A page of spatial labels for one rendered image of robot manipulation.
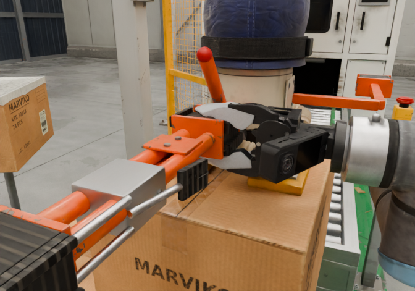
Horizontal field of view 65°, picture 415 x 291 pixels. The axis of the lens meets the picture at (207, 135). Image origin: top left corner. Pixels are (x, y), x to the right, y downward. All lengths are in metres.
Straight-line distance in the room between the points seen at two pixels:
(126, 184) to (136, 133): 1.92
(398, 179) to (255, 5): 0.36
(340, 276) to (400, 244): 0.87
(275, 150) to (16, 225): 0.25
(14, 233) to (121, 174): 0.12
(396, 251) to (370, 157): 0.14
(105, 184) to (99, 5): 13.06
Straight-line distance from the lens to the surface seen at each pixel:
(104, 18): 13.19
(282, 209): 0.56
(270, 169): 0.38
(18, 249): 0.24
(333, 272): 1.36
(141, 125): 2.19
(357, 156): 0.43
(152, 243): 0.59
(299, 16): 0.66
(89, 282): 1.24
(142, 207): 0.30
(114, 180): 0.32
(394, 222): 0.50
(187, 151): 0.38
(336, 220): 1.58
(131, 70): 2.13
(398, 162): 0.44
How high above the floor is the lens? 1.36
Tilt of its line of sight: 19 degrees down
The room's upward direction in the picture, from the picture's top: straight up
